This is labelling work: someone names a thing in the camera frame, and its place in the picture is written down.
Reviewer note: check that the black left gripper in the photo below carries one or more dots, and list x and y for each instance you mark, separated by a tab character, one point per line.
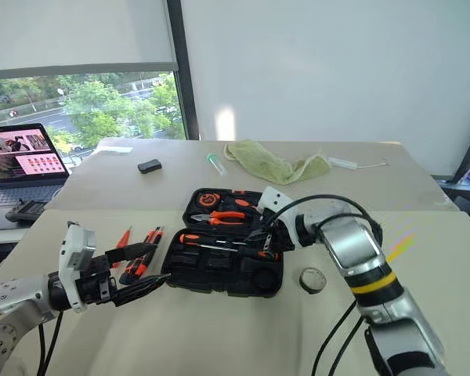
98	282

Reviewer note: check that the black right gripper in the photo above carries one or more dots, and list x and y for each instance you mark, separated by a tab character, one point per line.
282	235

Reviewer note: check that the red slim screwdriver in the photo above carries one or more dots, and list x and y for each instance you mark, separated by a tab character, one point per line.
123	239

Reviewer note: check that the black plastic tool case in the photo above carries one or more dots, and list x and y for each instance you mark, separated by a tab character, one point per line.
203	270

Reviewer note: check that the black tape roll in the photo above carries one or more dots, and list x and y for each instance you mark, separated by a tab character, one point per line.
312	291

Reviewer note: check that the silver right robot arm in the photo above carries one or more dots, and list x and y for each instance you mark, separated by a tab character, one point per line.
356	243

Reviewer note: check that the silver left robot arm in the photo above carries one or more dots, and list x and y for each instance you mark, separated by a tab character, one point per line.
15	297

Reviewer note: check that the orange black tape measure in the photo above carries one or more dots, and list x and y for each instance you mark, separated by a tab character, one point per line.
208	199

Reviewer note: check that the green cloth rag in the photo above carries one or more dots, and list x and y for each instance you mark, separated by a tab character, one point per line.
258	160

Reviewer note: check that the clear tube with green cap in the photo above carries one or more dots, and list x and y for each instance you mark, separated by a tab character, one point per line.
215	162

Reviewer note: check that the small black box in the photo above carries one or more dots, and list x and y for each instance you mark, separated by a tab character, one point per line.
149	166

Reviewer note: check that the white paper sheet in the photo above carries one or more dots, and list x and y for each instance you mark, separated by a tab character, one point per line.
115	150

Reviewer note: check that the black handheld controller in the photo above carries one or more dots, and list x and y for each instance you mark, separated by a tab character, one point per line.
25	211

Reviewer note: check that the white side desk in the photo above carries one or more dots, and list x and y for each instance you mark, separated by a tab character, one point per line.
4	235

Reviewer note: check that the open grey laptop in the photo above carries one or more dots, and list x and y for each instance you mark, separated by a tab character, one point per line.
19	156

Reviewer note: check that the white roller blind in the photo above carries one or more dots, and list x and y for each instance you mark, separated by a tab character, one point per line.
78	31

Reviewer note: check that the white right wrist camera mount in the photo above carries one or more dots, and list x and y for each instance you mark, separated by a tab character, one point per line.
274	199

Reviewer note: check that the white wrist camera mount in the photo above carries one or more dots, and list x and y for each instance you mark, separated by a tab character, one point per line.
274	199
72	250

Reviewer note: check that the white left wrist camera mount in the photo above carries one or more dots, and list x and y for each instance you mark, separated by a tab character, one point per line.
72	250

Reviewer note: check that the dark window frame post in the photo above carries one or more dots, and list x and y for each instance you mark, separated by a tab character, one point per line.
182	78

